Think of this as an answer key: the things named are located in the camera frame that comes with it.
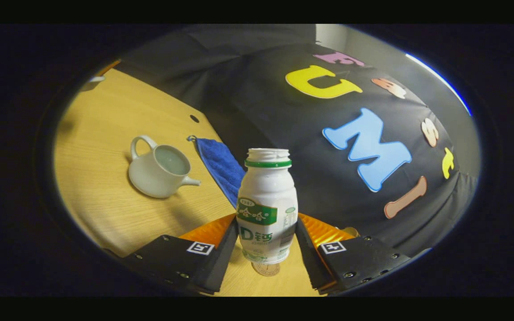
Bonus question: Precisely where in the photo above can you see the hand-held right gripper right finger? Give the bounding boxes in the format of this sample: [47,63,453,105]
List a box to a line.
[295,213,411,296]

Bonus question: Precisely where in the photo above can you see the black backdrop cloth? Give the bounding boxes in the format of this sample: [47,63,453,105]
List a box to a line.
[116,25,481,257]

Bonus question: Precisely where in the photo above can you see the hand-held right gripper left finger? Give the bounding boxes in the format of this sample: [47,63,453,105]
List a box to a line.
[121,214,240,296]

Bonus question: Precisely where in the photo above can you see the blue towel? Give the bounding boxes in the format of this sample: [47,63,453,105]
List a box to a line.
[187,136,246,209]

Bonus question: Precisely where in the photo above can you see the white green-label water bottle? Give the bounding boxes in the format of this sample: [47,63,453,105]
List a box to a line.
[237,148,299,264]

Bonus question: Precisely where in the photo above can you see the round beige coaster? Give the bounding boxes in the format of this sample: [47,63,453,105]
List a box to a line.
[252,262,281,277]

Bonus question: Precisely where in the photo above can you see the white teacup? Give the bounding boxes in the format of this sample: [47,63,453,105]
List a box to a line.
[128,135,201,199]

